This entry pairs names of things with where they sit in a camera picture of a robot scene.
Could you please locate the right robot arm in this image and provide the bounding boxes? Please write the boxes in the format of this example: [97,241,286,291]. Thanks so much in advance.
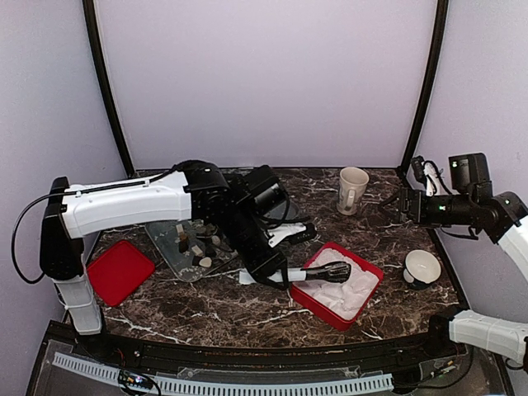
[379,153,527,371]

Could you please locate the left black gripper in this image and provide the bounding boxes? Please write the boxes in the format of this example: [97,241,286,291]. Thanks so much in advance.
[220,204,290,291]

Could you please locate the glass floral serving tray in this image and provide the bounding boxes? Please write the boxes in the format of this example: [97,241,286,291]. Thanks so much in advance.
[144,197,302,283]

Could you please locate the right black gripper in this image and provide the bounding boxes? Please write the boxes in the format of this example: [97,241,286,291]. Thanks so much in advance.
[379,187,475,228]

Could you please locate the left black frame post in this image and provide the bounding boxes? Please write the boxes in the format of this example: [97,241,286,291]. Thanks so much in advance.
[82,0,135,177]

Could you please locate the black front rail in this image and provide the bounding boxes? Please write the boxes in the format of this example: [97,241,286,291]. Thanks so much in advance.
[40,317,492,376]

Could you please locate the right black frame post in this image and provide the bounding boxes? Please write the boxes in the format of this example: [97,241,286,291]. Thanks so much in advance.
[398,0,450,175]

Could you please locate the black frame post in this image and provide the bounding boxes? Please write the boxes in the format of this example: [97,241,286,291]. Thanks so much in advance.
[398,0,450,175]
[82,0,135,177]

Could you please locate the white cable duct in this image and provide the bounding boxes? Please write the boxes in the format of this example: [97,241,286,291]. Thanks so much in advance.
[52,352,394,395]

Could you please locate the cream ceramic mug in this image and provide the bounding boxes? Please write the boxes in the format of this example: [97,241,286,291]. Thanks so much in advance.
[337,167,370,215]

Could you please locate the white paper cup liners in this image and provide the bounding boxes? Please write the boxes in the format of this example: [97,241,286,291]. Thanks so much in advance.
[294,247,380,321]

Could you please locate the white black bowl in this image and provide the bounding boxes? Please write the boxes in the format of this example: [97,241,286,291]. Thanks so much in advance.
[403,250,441,290]

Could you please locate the red tin lid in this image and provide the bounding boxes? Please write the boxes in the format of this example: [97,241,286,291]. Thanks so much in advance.
[87,240,155,307]

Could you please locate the red tin box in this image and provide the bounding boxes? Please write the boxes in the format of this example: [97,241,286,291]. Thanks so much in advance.
[290,242,384,332]

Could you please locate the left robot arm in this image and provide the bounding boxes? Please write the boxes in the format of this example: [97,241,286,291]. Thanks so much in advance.
[40,160,289,360]

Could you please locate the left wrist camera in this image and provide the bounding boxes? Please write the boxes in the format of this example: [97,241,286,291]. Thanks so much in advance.
[267,223,317,248]

